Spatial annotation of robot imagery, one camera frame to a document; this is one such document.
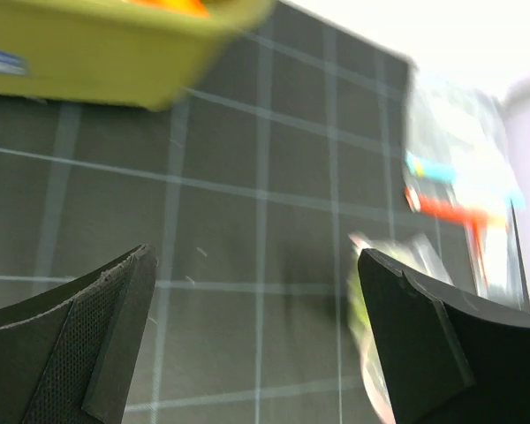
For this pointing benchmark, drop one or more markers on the olive green plastic bin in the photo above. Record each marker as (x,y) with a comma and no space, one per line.
(115,52)

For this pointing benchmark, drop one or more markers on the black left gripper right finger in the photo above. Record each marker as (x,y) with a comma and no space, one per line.
(447,356)

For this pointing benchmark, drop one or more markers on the orange toy fruit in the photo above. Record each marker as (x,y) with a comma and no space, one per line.
(187,7)

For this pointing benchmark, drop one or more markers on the clear bag orange zipper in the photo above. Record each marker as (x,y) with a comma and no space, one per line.
(491,243)

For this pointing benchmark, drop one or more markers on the clear bag blue zipper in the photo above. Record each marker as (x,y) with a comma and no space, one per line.
(455,146)

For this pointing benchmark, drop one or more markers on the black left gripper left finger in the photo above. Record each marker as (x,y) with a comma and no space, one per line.
(68,354)

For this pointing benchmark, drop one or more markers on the green celery stalk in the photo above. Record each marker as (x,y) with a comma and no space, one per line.
(358,320)

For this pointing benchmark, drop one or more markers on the black grid cutting mat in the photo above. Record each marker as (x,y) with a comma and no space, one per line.
(249,191)

